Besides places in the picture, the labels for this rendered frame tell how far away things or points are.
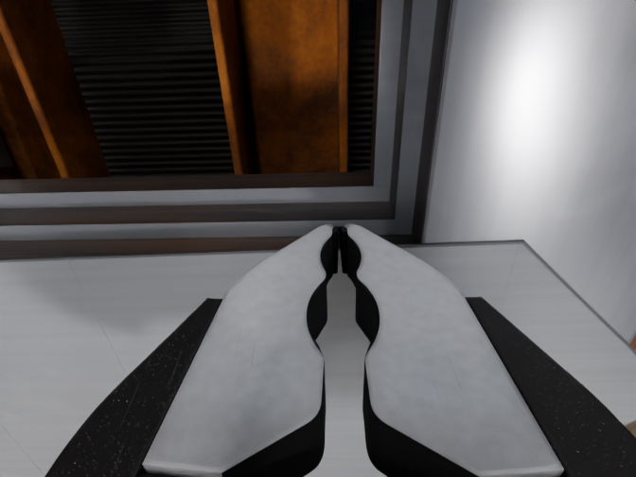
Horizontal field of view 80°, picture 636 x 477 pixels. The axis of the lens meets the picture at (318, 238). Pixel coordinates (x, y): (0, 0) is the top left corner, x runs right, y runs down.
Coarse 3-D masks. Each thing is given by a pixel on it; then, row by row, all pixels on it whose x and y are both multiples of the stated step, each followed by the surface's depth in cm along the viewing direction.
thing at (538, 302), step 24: (528, 264) 14; (528, 288) 14; (552, 288) 14; (504, 312) 15; (528, 312) 15; (552, 312) 15; (576, 312) 15; (528, 336) 15; (552, 336) 15; (576, 336) 15; (600, 336) 15; (576, 360) 16; (600, 360) 16; (624, 360) 16; (600, 384) 17
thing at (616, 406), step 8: (632, 368) 16; (632, 376) 17; (624, 384) 17; (632, 384) 17; (624, 392) 17; (632, 392) 17; (616, 400) 17; (624, 400) 17; (632, 400) 17; (608, 408) 18; (616, 408) 18; (624, 408) 18; (632, 408) 18; (616, 416) 18; (624, 416) 18; (632, 416) 18; (624, 424) 18
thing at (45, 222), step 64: (384, 0) 12; (448, 0) 10; (384, 64) 13; (384, 128) 14; (0, 192) 16; (64, 192) 16; (128, 192) 16; (192, 192) 16; (256, 192) 16; (320, 192) 16; (384, 192) 16; (0, 256) 15
